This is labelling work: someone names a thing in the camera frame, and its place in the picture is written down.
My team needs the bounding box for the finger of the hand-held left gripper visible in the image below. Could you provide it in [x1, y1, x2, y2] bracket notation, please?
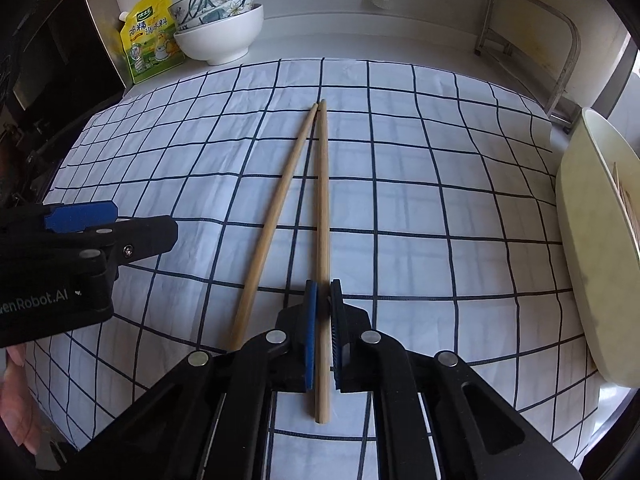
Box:
[75, 215, 179, 267]
[30, 201, 120, 234]

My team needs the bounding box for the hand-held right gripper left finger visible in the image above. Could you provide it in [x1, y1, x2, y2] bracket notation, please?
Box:
[82, 280, 319, 480]

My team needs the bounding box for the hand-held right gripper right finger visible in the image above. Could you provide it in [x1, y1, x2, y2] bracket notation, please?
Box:
[329, 279, 583, 480]

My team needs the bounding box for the bamboo chopstick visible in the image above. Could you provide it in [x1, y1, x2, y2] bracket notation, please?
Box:
[227, 103, 321, 356]
[315, 99, 332, 424]

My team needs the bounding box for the cream oval tray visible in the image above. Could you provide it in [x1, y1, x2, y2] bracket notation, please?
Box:
[555, 106, 640, 388]

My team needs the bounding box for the person's left hand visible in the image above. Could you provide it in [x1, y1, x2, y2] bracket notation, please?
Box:
[0, 343, 44, 455]

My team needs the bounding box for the white checked cloth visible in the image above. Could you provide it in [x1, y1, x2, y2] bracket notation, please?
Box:
[22, 57, 608, 480]

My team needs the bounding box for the yellow green seasoning packet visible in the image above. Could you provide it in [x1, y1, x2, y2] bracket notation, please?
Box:
[118, 0, 187, 85]

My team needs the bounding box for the plain white bowl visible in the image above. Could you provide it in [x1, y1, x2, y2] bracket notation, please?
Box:
[173, 4, 265, 67]

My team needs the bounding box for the floral ceramic bowl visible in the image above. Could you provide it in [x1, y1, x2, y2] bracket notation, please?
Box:
[167, 0, 251, 18]
[172, 0, 255, 30]

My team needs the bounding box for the metal wire rack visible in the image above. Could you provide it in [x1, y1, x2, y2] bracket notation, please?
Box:
[474, 0, 582, 133]

